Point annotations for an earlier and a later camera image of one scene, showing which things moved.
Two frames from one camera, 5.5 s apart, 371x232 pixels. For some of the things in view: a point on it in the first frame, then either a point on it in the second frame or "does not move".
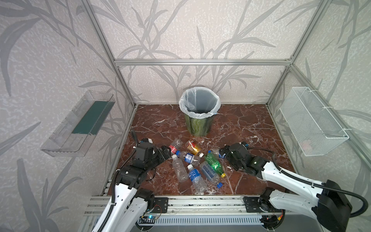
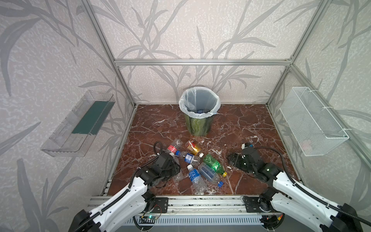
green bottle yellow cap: (212, 159) does not move
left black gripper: (162, 152) -> (171, 165)
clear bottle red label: (176, 145) does not move
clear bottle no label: (180, 171) does not move
